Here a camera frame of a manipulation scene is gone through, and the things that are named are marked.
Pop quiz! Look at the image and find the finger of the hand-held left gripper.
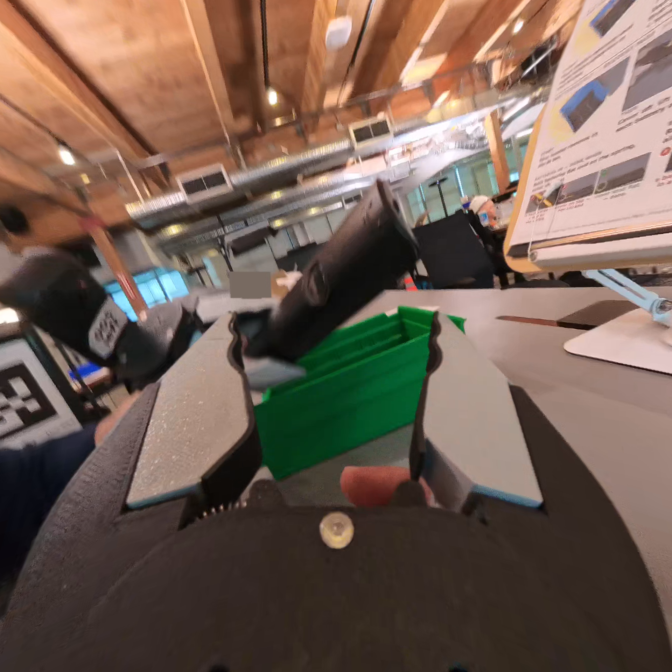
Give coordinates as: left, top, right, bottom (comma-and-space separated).
245, 358, 307, 391

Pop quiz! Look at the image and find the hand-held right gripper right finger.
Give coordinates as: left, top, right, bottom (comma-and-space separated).
409, 312, 544, 511

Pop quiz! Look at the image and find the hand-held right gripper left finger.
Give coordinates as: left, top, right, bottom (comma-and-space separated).
126, 312, 263, 510

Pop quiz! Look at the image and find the black remote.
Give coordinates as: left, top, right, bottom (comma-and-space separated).
246, 180, 419, 364

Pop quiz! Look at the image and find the person's left hand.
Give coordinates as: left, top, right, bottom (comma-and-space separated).
94, 394, 142, 448

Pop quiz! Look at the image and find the person's right hand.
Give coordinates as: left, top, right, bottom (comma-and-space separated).
340, 465, 434, 508

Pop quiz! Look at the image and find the red steel column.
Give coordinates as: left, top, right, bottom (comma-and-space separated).
83, 215, 149, 322

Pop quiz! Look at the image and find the green plastic bin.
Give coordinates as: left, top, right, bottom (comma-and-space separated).
254, 306, 466, 481

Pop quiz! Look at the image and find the dark flat object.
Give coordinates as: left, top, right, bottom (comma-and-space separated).
496, 300, 638, 330

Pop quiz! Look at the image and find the white document stand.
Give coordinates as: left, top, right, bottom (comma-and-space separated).
503, 100, 672, 375

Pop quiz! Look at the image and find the black office chair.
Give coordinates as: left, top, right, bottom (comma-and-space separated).
414, 210, 495, 291

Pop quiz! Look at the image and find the white ceiling air vent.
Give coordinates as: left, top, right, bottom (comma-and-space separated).
176, 164, 233, 204
349, 118, 394, 148

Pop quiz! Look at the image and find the instruction sheet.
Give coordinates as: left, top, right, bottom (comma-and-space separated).
508, 0, 672, 249

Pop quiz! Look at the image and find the white round ceiling device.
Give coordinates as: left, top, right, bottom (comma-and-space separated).
324, 16, 354, 51

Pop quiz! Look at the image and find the silver ventilation duct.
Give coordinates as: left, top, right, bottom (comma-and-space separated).
126, 134, 380, 224

